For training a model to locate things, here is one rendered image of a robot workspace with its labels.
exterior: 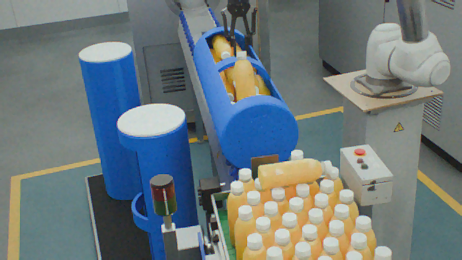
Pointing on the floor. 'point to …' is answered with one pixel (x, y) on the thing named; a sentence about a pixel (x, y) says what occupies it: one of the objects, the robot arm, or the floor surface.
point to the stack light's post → (170, 243)
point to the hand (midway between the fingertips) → (240, 46)
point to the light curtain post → (263, 34)
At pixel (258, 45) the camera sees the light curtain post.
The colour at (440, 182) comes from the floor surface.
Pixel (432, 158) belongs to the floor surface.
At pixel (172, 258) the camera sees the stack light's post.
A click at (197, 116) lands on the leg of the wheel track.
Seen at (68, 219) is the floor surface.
